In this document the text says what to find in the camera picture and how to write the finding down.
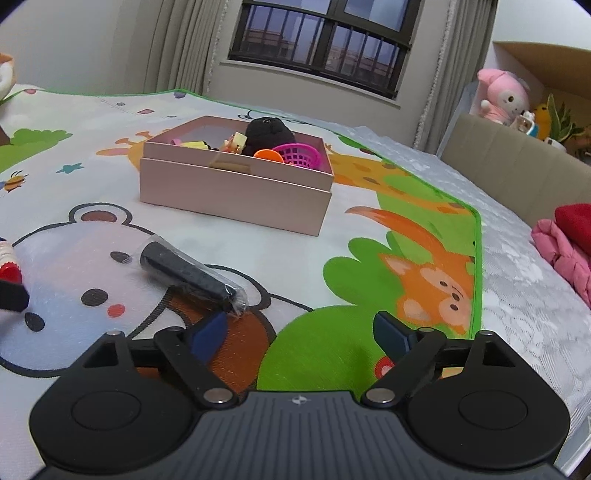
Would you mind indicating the pink plush doll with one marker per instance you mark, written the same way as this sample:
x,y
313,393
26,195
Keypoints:
x,y
506,96

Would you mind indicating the yellow plush toy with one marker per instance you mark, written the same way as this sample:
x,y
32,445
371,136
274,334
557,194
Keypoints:
x,y
543,121

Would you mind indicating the black item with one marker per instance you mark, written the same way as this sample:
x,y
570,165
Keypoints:
x,y
176,269

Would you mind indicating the pink cardboard box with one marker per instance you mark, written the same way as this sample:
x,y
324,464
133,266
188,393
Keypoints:
x,y
233,186

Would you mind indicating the white lace bedspread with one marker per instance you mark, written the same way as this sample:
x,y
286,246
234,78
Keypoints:
x,y
521,286

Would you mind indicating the beige curtain right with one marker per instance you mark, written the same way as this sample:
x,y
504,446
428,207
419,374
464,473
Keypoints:
x,y
467,34

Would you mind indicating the pink knitted cloth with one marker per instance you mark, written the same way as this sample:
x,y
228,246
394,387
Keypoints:
x,y
567,259

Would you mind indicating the dark framed window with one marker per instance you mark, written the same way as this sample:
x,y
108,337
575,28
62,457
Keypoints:
x,y
364,44

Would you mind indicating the cartoon animal play mat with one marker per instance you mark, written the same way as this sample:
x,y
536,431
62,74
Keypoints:
x,y
71,208

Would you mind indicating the potted green plant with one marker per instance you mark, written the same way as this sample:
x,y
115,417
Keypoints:
x,y
566,133

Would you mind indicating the black plush toy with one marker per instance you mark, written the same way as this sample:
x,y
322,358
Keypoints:
x,y
266,133

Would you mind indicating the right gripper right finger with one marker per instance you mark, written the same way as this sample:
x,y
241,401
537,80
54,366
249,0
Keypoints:
x,y
414,353

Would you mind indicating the orange toy helmet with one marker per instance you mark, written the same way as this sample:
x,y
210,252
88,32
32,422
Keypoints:
x,y
269,155

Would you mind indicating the red cloth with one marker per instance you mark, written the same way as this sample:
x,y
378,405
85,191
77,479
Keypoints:
x,y
575,222

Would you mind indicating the orange yellow toy tongs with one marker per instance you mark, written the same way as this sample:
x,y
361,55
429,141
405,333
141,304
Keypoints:
x,y
199,145

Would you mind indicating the white orange fleece blanket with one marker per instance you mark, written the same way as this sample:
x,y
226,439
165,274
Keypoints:
x,y
7,75

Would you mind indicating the beige curtain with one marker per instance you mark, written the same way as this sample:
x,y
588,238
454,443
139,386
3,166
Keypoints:
x,y
467,34
162,45

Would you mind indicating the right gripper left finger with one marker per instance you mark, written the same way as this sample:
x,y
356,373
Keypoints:
x,y
187,353

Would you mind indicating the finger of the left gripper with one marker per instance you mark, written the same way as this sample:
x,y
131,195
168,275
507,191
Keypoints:
x,y
13,297

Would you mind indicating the yellow hello kitty camera toy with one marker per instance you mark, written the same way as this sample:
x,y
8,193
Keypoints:
x,y
235,144

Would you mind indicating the pink plastic basket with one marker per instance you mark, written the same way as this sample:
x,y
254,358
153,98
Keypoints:
x,y
300,154

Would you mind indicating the small white figurine toy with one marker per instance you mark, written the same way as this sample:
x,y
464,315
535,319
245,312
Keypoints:
x,y
525,123

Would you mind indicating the beige curtain left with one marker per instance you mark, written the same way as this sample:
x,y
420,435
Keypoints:
x,y
162,45

